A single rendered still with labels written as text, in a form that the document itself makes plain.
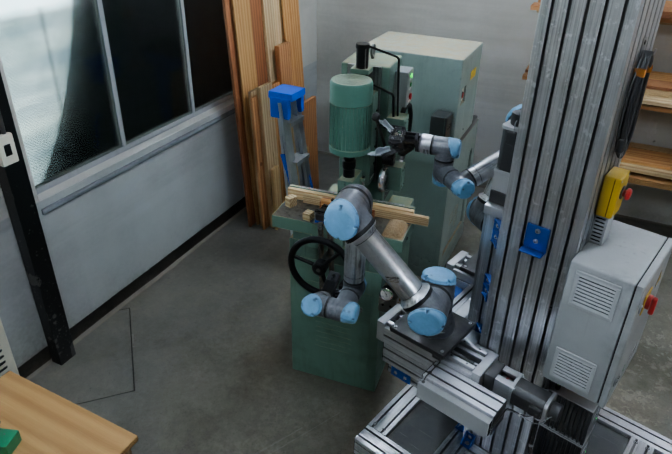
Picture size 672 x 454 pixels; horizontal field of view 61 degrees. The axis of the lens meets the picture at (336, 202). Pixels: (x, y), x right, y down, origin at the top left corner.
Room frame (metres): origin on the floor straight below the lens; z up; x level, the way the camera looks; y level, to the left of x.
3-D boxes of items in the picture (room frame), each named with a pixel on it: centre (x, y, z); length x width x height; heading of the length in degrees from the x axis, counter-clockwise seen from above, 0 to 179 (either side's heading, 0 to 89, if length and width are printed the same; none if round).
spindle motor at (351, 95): (2.27, -0.05, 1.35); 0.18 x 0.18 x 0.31
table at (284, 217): (2.17, -0.02, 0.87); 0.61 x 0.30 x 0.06; 71
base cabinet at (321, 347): (2.38, -0.09, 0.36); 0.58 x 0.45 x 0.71; 161
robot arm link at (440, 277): (1.59, -0.35, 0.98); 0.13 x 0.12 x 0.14; 161
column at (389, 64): (2.54, -0.15, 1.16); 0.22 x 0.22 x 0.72; 71
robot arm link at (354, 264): (1.69, -0.07, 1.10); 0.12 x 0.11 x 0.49; 71
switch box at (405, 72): (2.52, -0.29, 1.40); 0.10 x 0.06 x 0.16; 161
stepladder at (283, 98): (3.18, 0.25, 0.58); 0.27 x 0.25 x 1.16; 64
